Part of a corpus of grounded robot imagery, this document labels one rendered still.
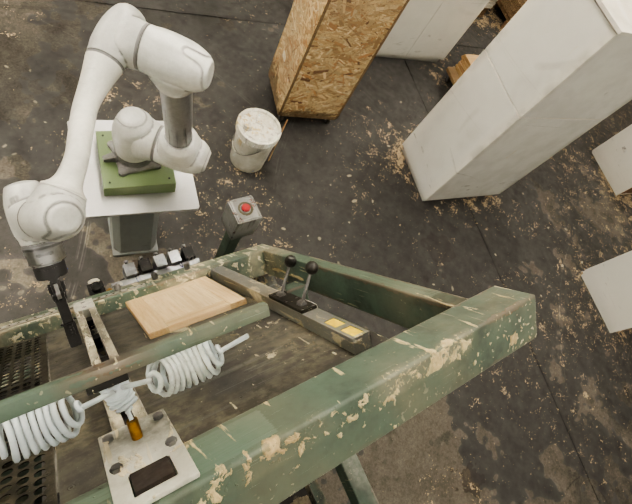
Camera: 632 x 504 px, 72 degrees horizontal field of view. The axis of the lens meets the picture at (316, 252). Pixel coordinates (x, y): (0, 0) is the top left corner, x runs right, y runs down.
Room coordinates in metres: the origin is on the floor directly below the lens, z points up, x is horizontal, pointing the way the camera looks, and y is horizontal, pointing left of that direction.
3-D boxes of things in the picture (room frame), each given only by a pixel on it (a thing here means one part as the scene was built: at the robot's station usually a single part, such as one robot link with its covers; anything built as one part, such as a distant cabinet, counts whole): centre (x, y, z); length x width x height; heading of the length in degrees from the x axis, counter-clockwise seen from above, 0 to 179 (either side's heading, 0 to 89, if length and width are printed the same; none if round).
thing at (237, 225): (0.97, 0.36, 0.84); 0.12 x 0.12 x 0.18; 65
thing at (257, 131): (1.85, 0.82, 0.24); 0.32 x 0.30 x 0.47; 145
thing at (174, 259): (0.54, 0.48, 0.69); 0.50 x 0.14 x 0.24; 155
